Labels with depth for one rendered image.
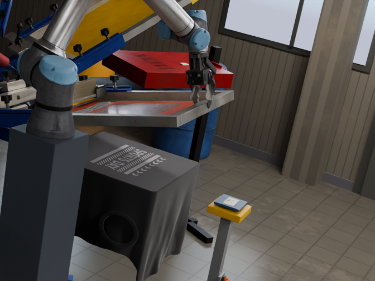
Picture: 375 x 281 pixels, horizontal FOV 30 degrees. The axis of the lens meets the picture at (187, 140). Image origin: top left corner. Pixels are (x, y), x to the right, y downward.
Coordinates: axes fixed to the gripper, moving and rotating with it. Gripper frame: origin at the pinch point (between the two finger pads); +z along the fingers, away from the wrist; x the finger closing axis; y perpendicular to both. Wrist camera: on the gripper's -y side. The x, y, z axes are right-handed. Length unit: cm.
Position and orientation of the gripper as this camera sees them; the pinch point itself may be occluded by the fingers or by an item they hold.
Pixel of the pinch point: (203, 104)
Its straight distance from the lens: 265.7
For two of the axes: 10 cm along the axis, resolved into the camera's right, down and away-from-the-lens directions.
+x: 9.2, 0.2, -4.0
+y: -3.9, 2.2, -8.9
